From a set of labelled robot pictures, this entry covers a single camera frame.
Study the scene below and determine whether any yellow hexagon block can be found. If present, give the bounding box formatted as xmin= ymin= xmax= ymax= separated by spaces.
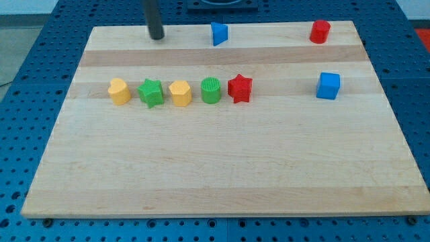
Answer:
xmin=169 ymin=81 xmax=192 ymax=107

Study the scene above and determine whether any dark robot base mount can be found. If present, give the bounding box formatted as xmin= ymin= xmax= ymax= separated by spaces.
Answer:
xmin=185 ymin=0 xmax=259 ymax=12

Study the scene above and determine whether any wooden board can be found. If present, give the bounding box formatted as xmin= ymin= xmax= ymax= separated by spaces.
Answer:
xmin=21 ymin=21 xmax=429 ymax=218

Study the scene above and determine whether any blue cube block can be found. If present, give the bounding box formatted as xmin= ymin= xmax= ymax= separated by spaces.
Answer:
xmin=316 ymin=73 xmax=341 ymax=100

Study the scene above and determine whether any green star block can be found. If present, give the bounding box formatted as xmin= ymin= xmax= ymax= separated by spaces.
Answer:
xmin=136 ymin=79 xmax=164 ymax=108

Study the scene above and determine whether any red star block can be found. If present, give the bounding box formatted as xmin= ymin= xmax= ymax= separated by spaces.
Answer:
xmin=228 ymin=74 xmax=253 ymax=104

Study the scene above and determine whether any green cylinder block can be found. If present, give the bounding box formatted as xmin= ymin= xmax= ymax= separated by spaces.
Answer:
xmin=200 ymin=77 xmax=221 ymax=104

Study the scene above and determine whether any blue triangle block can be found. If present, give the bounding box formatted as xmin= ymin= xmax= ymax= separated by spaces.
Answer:
xmin=210 ymin=22 xmax=228 ymax=46

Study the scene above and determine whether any red cylinder block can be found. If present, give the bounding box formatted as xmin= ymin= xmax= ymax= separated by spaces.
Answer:
xmin=309 ymin=19 xmax=331 ymax=44

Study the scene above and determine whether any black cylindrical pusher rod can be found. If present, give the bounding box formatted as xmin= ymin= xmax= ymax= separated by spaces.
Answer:
xmin=141 ymin=0 xmax=165 ymax=40

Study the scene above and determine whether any yellow heart block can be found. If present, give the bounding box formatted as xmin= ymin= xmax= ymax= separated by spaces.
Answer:
xmin=107 ymin=78 xmax=132 ymax=106

